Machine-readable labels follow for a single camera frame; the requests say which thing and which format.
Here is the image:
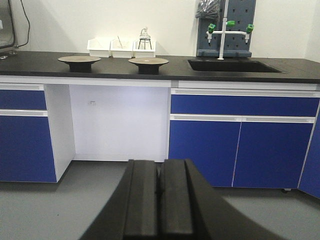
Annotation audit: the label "left white plastic bin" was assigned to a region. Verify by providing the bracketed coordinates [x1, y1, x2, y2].
[87, 37, 112, 58]

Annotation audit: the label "beige round plate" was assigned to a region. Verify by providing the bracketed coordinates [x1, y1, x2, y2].
[128, 57, 169, 75]
[58, 55, 101, 73]

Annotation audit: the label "black wire tripod stand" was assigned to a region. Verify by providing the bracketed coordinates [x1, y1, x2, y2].
[137, 37, 153, 50]

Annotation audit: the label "blue white cabinet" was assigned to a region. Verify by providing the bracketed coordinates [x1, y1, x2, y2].
[0, 76, 76, 183]
[168, 82, 320, 197]

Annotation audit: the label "blue white right cabinet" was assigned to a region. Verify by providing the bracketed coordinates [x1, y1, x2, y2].
[168, 82, 320, 197]

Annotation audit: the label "black lab sink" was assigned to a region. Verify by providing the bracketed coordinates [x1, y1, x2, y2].
[188, 59, 282, 73]

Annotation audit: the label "blue white left cabinet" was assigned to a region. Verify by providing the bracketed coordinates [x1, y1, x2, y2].
[0, 76, 76, 183]

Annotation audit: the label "middle white plastic bin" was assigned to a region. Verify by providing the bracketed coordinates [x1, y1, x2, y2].
[110, 39, 133, 59]

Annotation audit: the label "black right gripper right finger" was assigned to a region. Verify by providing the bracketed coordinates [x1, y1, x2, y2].
[159, 159, 282, 240]

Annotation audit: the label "white lab faucet green knobs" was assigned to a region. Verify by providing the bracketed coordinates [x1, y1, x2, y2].
[206, 0, 256, 60]

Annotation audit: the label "clear plastic bag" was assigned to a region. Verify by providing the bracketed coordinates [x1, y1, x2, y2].
[195, 0, 221, 20]

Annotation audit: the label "glass alcohol lamp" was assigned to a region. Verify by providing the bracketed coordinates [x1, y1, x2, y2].
[139, 27, 151, 41]

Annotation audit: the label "right white plastic bin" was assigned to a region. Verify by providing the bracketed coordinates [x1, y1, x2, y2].
[132, 39, 157, 58]

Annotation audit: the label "steel appliance at left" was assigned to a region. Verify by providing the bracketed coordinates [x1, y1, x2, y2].
[0, 0, 18, 60]

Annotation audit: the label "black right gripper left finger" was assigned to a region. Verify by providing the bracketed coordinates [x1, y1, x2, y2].
[81, 159, 158, 240]

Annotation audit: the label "black power cable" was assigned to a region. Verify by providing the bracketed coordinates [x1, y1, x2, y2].
[14, 0, 31, 49]

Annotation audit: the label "white plastic bin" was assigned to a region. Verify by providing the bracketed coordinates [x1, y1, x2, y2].
[87, 37, 112, 58]
[110, 39, 133, 59]
[132, 39, 157, 58]

